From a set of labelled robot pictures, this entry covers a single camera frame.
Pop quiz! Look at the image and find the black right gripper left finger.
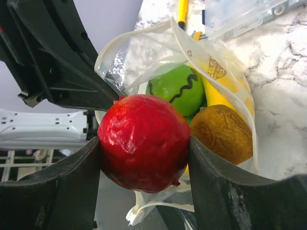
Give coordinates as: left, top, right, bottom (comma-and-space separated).
0, 137, 100, 230

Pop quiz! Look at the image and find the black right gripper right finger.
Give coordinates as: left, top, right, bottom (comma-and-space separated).
189, 137, 307, 230

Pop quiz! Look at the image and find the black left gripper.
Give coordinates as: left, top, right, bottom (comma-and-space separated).
0, 0, 118, 111

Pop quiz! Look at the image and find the small orange fruit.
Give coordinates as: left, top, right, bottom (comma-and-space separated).
190, 104, 253, 165

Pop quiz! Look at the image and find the red round fruit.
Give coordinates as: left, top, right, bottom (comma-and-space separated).
98, 94, 191, 193

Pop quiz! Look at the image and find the clear zip top bag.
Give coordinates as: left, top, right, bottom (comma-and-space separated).
94, 19, 259, 226

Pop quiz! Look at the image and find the small green watermelon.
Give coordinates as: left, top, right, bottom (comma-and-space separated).
146, 65, 205, 117

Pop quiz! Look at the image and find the yellow banana bunch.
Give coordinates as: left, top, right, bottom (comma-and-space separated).
193, 57, 255, 118

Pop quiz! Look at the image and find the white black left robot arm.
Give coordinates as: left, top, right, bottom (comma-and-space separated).
0, 0, 118, 149

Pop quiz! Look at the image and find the yellow hex key set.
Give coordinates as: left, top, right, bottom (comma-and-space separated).
192, 31, 206, 41

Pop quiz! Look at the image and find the clear plastic screw box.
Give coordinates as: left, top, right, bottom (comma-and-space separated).
202, 0, 307, 39

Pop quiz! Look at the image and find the yellow handled screwdriver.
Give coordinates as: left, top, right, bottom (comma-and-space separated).
177, 0, 189, 31

